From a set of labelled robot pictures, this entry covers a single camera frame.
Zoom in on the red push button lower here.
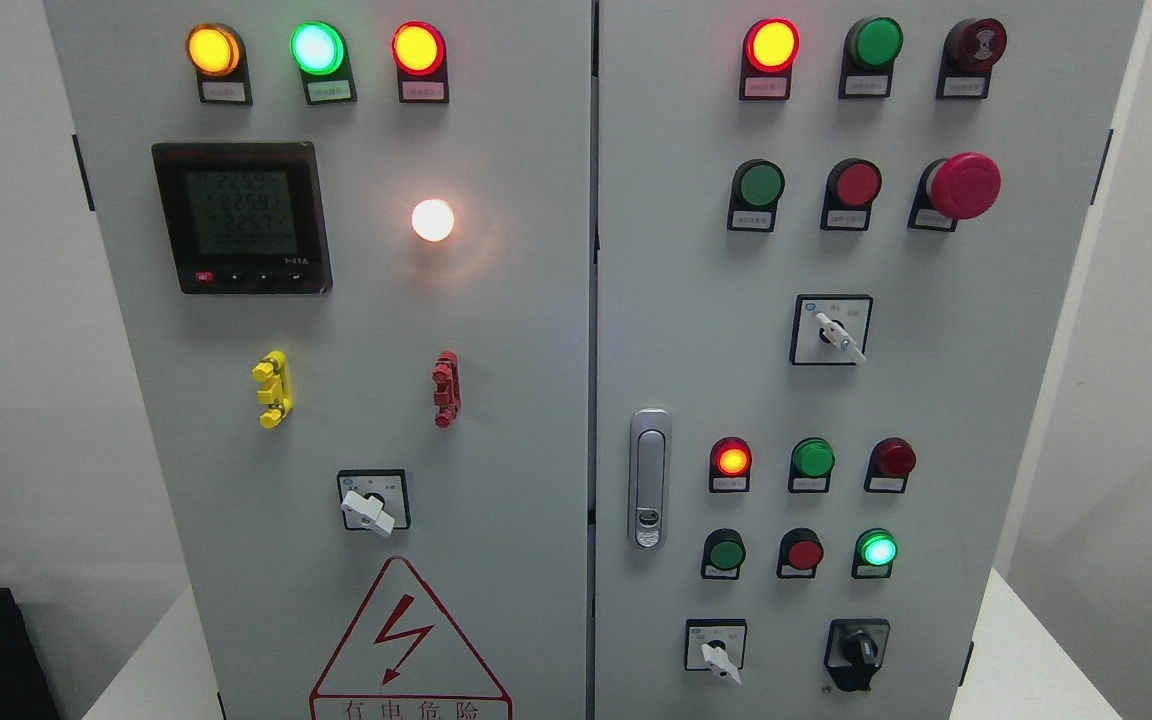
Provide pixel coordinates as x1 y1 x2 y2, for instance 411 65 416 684
776 526 824 579

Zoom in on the grey cabinet left door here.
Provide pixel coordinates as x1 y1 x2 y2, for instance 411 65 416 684
45 1 593 719

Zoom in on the red emergency stop button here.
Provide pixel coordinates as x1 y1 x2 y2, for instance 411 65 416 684
908 152 1002 233

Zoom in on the silver door handle lock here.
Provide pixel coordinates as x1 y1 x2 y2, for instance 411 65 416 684
628 407 672 550

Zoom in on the white selector switch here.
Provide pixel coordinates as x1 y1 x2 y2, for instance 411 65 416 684
684 617 748 685
788 293 874 366

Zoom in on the white selector switch upper right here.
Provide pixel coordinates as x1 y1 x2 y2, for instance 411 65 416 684
788 293 874 366

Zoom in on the green push button lower right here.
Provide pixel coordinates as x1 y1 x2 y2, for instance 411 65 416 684
851 526 899 579

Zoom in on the green push button lower left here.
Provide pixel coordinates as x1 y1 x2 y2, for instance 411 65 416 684
702 528 748 582

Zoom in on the green indicator light right top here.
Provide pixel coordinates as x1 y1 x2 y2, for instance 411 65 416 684
838 15 904 99

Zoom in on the grey cabinet right door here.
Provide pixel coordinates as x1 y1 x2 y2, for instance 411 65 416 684
591 1 1143 719

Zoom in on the white selector switch left door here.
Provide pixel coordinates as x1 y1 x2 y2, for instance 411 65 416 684
335 468 411 538

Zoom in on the red push button upper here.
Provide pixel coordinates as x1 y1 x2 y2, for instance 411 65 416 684
820 158 882 232

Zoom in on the green lit indicator light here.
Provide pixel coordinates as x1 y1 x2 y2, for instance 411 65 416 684
289 20 357 106

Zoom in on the yellow indicator light top left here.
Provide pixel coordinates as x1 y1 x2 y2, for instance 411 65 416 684
185 23 252 105

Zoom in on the red push button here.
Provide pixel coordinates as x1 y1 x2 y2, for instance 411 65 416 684
820 158 882 232
776 526 824 579

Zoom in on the red warning triangle sticker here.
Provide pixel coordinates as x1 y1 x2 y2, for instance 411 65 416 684
308 556 515 719

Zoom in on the green indicator light middle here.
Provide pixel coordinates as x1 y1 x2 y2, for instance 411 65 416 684
787 437 836 495

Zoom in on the red indicator light right top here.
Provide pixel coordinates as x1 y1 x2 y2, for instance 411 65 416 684
738 17 799 103

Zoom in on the red ringed indicator light left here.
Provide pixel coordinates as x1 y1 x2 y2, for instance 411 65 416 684
391 20 450 104

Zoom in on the grey cabinet door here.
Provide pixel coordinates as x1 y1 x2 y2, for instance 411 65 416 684
45 1 593 719
591 1 1143 719

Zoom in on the red terminal connector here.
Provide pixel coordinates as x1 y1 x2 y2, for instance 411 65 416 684
431 350 461 429

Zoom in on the white selector switch lower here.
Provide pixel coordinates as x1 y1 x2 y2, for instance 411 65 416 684
684 617 748 685

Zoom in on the red indicator light middle left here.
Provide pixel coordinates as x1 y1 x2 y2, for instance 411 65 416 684
708 435 753 495

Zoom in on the white glowing lamp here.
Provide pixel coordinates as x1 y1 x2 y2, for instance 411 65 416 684
410 199 456 243

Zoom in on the dark red buzzer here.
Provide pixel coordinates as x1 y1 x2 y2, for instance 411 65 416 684
935 18 1007 100

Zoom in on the digital power meter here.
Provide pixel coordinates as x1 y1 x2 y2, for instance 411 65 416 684
151 141 333 295

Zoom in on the green push button upper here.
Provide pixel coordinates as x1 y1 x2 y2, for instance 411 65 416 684
727 159 785 233

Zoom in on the green push button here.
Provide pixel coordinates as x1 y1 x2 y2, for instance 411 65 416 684
702 528 748 582
727 159 785 233
851 526 899 579

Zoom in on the red indicator light middle right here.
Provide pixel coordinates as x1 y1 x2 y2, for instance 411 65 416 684
864 437 916 495

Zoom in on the black knob selector switch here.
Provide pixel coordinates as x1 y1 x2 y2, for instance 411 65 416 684
823 617 890 692

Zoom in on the yellow terminal connector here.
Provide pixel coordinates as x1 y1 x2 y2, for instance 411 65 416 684
251 348 294 429

